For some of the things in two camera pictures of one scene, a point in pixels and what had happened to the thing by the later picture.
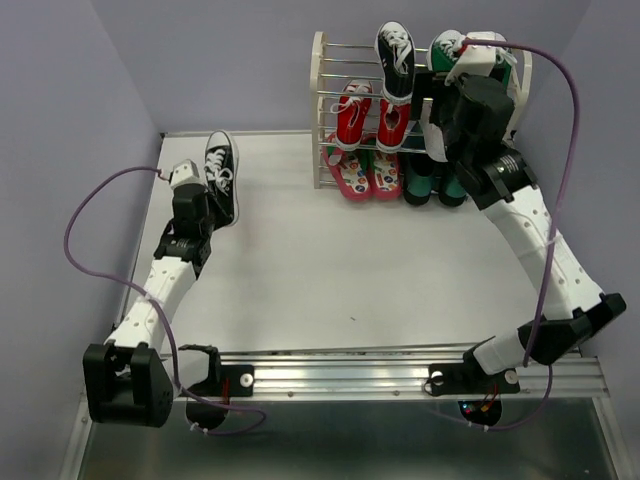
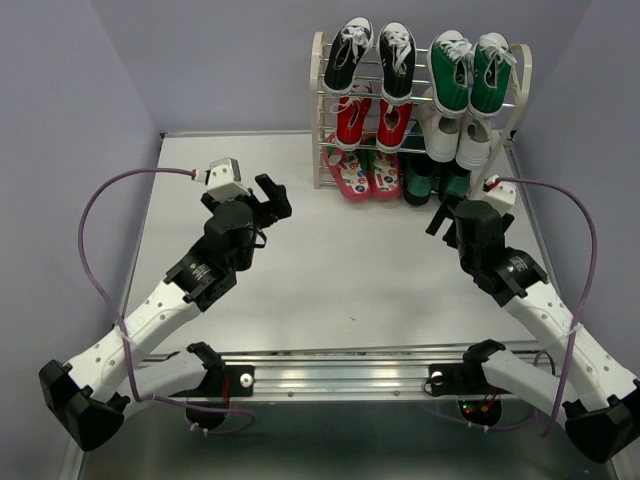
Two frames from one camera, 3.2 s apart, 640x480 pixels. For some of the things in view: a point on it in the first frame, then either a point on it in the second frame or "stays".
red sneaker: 394,120 stays
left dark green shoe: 417,169 stays
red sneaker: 353,110 stays
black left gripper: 208,198 -> 278,210
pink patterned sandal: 384,176 stays
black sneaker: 221,170 -> 350,41
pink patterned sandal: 351,168 stays
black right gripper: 424,87 -> 444,210
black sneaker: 396,51 stays
